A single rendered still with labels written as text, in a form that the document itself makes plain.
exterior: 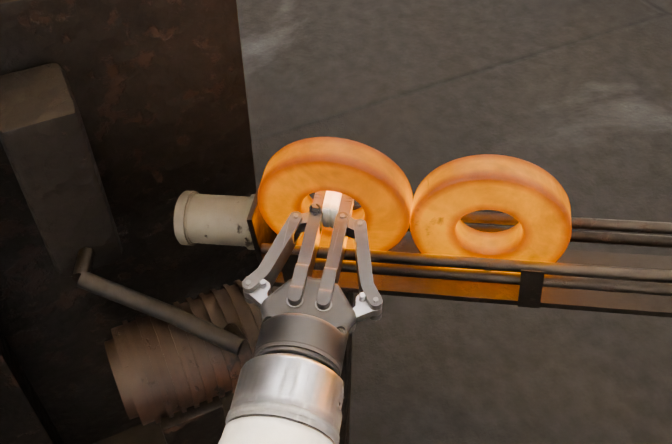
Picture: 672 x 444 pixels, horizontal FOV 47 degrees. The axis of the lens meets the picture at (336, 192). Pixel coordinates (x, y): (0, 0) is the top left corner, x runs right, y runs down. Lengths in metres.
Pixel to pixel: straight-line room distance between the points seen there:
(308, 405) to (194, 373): 0.35
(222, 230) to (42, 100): 0.22
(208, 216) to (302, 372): 0.27
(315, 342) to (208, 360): 0.32
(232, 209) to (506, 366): 0.85
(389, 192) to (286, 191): 0.10
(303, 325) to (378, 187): 0.17
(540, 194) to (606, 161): 1.25
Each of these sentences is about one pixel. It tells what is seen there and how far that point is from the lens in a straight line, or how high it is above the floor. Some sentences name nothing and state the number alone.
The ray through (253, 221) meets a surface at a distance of 0.78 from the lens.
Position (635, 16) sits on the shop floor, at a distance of 2.51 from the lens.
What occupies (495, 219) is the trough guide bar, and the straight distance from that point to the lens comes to 0.82.
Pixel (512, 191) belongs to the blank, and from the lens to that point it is 0.73.
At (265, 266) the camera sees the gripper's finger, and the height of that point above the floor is 0.74.
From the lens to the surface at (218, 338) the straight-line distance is 0.88.
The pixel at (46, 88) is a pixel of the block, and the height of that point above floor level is 0.80.
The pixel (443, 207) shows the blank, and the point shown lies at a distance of 0.75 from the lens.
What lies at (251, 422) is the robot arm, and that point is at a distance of 0.60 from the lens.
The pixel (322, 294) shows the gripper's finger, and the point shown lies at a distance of 0.67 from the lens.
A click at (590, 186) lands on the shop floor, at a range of 1.90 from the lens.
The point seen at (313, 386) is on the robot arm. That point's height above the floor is 0.77.
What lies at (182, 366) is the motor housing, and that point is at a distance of 0.93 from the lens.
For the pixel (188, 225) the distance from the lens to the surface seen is 0.83.
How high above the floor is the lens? 1.30
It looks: 46 degrees down
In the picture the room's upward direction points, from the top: straight up
